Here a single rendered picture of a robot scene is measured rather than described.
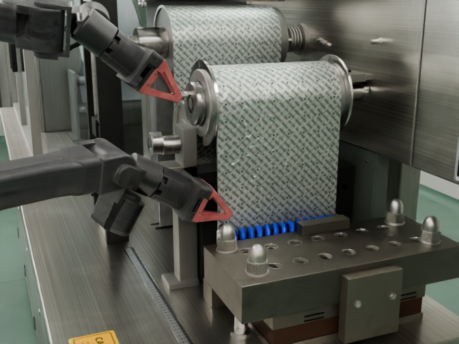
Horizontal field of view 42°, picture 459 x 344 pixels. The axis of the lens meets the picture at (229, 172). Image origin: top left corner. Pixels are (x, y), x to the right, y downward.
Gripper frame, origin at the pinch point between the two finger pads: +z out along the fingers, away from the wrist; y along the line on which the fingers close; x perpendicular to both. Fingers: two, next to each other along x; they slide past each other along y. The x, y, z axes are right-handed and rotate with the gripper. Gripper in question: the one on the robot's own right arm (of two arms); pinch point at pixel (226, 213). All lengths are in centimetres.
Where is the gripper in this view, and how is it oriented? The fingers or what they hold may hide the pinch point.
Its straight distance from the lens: 103.9
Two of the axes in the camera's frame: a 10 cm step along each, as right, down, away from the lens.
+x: 4.7, -8.8, -0.6
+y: 3.8, 2.6, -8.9
